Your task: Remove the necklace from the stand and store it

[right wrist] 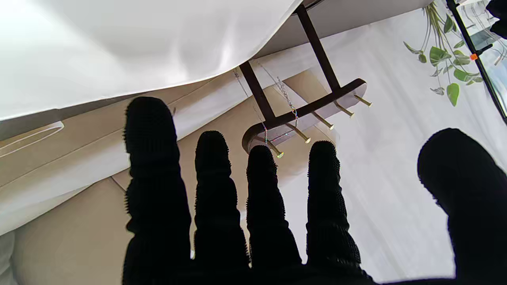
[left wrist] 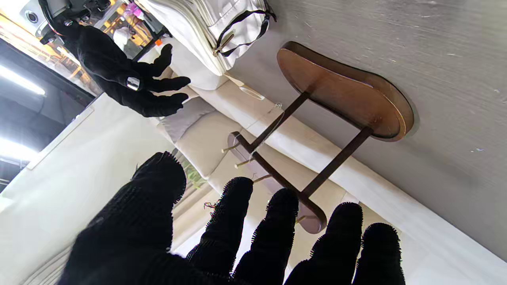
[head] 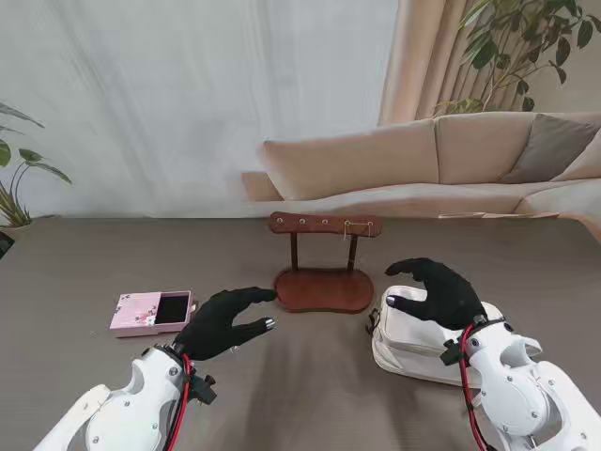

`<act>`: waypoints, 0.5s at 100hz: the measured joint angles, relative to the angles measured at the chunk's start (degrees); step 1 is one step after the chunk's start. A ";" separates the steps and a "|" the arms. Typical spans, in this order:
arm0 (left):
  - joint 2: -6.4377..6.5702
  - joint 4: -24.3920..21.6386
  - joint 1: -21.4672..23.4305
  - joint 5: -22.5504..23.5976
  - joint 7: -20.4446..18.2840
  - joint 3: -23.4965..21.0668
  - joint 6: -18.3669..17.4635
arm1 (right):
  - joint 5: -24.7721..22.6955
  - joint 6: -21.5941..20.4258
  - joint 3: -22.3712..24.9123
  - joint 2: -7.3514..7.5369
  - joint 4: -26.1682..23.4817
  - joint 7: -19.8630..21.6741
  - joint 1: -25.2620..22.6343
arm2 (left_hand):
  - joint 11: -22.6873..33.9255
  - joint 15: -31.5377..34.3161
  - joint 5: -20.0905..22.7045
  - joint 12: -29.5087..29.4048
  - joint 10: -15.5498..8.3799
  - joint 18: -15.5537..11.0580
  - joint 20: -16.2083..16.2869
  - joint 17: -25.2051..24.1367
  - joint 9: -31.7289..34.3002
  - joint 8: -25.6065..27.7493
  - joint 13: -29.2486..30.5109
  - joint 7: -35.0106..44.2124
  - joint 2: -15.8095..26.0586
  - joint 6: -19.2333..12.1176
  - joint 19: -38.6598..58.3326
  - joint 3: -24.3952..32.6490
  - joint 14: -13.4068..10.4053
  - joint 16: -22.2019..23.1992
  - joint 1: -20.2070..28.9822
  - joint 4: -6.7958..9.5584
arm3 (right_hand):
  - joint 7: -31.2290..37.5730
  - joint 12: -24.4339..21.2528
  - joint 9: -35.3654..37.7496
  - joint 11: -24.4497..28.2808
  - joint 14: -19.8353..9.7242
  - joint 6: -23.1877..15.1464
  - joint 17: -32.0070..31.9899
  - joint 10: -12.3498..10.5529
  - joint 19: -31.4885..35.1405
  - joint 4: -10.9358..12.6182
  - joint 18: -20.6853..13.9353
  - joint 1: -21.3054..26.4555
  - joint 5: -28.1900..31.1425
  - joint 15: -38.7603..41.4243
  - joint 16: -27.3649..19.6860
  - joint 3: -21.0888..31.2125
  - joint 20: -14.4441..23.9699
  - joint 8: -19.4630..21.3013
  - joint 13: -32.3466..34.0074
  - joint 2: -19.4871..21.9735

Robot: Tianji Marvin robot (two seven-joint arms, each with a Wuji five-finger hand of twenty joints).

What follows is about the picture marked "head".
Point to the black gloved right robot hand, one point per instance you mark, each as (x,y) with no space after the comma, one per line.
(451,296)

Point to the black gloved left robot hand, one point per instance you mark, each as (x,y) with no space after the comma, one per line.
(211,329)

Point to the white zippered pouch bag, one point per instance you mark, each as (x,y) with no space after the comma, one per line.
(408,340)

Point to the pink floral gift box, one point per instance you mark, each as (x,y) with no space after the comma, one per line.
(134,312)

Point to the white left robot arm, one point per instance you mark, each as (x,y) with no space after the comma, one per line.
(127,413)

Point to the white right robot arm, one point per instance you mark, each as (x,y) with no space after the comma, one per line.
(521,399)

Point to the brown wooden jewelry stand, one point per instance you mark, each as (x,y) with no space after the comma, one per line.
(324,291)

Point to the beige sofa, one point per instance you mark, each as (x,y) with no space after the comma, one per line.
(357,160)

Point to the grey sofa cushion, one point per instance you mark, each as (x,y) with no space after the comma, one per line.
(549,145)

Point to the beige sofa cushion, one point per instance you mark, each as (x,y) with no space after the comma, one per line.
(584,162)

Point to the dark flat object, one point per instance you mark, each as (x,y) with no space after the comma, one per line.
(4,244)

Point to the beige curtain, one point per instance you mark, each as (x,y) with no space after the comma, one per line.
(422,56)

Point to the white sheer curtain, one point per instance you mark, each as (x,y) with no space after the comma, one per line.
(141,94)

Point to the broad-leaf green potted plant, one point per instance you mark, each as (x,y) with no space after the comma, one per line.
(33,157)

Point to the tall green leafy plant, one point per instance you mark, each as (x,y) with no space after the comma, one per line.
(483,47)

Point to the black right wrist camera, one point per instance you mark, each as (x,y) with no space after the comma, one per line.
(451,353)

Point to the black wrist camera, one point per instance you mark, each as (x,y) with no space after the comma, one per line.
(204,392)
(451,353)

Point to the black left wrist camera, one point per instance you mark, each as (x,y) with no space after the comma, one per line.
(204,392)

